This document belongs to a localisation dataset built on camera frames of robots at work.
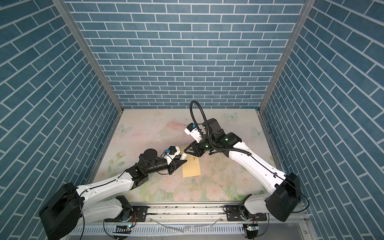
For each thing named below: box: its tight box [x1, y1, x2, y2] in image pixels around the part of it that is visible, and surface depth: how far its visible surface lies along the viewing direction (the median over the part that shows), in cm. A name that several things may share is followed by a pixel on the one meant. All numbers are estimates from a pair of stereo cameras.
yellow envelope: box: [180, 145, 202, 178], surface depth 90 cm
